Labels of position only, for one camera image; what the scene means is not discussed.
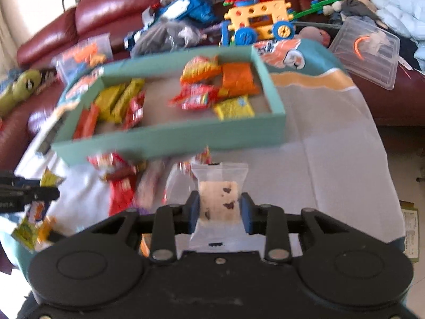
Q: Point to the yellow cheese stick packet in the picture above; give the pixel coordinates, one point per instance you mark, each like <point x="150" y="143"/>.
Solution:
<point x="119" y="109"/>

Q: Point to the yellow green cartoon packet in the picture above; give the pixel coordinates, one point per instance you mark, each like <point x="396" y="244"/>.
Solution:
<point x="26" y="234"/>

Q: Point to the blue white toy robot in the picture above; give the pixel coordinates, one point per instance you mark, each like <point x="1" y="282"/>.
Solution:
<point x="198" y="12"/>

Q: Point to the orange red chips bag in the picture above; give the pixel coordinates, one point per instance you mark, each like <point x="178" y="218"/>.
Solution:
<point x="200" y="68"/>

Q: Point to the clear plastic lid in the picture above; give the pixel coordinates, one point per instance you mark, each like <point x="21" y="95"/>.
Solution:
<point x="368" y="51"/>

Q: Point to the yellow snack packet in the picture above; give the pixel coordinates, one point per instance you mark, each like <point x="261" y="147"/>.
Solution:
<point x="107" y="99"/>

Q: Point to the hello kitty candy packet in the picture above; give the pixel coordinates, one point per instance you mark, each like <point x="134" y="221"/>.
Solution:
<point x="199" y="159"/>

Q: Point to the dark red leather sofa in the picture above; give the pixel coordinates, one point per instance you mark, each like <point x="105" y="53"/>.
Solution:
<point x="398" y="114"/>

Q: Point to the dark red gold packet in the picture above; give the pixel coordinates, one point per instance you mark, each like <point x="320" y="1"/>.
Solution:
<point x="112" y="166"/>

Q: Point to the dark red candy bag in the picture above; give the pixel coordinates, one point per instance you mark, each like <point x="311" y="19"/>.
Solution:
<point x="134" y="113"/>

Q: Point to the green cardboard box on floor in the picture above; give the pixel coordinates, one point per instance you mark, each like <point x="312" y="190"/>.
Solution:
<point x="412" y="236"/>

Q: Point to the small yellow candy packet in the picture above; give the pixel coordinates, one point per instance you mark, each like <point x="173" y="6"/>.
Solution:
<point x="235" y="108"/>

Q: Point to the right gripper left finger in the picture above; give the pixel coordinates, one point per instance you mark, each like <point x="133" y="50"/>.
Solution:
<point x="170" y="221"/>

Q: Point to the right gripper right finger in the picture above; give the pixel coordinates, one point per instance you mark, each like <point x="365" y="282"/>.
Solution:
<point x="269" y="221"/>

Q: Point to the green plush toy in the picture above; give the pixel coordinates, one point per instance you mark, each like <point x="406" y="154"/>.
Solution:
<point x="20" y="90"/>

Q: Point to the clear bin of toys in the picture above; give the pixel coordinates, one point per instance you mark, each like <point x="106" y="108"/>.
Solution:
<point x="87" y="54"/>

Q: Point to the red bb snack packet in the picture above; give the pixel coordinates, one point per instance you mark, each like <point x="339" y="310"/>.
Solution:
<point x="121" y="194"/>

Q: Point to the pink plush toy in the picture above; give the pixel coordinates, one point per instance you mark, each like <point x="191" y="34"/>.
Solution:
<point x="316" y="34"/>

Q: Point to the dark clothes plastic bag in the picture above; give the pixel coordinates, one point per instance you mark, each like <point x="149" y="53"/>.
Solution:
<point x="163" y="37"/>

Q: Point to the orange wafer snack packet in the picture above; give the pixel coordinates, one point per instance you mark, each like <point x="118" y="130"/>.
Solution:
<point x="237" y="80"/>

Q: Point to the teal cardboard box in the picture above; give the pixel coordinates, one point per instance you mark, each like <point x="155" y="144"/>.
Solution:
<point x="168" y="131"/>

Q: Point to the light blue down jacket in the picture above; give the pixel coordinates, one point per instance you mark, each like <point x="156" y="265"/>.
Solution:
<point x="406" y="19"/>

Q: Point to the yellow blue toy vehicle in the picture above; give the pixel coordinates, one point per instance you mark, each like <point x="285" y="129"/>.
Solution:
<point x="250" y="21"/>

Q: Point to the clear packet nougat bar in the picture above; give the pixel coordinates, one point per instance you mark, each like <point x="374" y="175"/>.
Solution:
<point x="219" y="226"/>

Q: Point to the rainbow red candy bag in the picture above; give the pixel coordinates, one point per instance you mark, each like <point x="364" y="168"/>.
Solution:
<point x="196" y="96"/>

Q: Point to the red foil snack packet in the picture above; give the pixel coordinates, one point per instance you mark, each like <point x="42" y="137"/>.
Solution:
<point x="87" y="122"/>

